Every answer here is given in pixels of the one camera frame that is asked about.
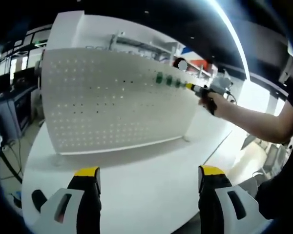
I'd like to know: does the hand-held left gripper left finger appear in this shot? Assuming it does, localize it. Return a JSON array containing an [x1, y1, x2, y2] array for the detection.
[[40, 166, 102, 234]]

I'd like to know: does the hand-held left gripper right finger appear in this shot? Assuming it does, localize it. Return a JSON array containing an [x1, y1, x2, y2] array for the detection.
[[198, 165, 258, 234]]

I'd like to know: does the white perforated mounting plate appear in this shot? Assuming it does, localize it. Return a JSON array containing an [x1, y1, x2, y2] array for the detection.
[[40, 48, 200, 167]]

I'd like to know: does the black computer mouse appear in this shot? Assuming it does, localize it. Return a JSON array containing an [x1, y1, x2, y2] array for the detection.
[[31, 189, 48, 214]]

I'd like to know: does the red white blue banner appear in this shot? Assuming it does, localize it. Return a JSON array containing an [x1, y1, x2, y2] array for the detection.
[[181, 45, 206, 64]]

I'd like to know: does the long ceiling light strip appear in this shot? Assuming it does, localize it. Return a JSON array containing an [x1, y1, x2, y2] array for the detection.
[[210, 0, 252, 82]]

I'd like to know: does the metal shelf rack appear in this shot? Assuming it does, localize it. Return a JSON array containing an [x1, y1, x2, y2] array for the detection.
[[110, 31, 216, 79]]

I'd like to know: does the white square pillar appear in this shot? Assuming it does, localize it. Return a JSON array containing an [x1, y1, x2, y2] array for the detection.
[[47, 11, 89, 51]]

